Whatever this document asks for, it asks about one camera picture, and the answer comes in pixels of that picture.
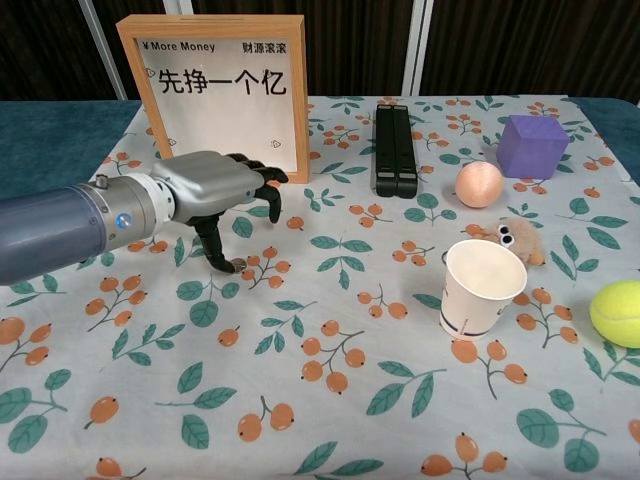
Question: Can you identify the dark slatted partition panel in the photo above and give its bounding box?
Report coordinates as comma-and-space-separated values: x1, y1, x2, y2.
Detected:
422, 0, 640, 106
0, 0, 121, 101
97, 0, 416, 97

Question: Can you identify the wooden coin box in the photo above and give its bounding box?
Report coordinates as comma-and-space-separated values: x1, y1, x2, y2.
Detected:
115, 14, 309, 185

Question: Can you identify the purple foam cube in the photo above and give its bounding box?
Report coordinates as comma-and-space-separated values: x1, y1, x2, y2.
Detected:
495, 113, 571, 180

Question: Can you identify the teal table cover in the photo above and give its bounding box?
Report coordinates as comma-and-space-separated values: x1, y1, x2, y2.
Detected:
0, 94, 640, 281

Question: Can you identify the white paper cup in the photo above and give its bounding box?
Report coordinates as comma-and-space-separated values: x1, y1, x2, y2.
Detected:
438, 238, 529, 343

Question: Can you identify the peach coloured ball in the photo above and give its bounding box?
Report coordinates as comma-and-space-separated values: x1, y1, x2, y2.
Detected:
454, 162, 505, 209

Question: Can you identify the yellow tennis ball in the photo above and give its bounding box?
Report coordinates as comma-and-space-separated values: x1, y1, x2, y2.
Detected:
588, 279, 640, 349

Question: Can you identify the black rectangular bar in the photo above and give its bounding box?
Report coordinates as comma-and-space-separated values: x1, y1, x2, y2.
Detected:
369, 103, 420, 199

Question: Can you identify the brown plush toy keychain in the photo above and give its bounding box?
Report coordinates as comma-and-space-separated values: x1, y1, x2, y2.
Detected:
441, 217, 547, 269

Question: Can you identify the floral printed tablecloth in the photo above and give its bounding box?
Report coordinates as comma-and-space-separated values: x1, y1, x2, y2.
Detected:
0, 94, 640, 480

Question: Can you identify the white partition post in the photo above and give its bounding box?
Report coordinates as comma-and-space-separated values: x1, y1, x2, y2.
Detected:
399, 0, 435, 97
78, 0, 129, 100

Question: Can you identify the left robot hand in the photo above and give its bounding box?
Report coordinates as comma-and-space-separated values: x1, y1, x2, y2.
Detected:
149, 151, 290, 275

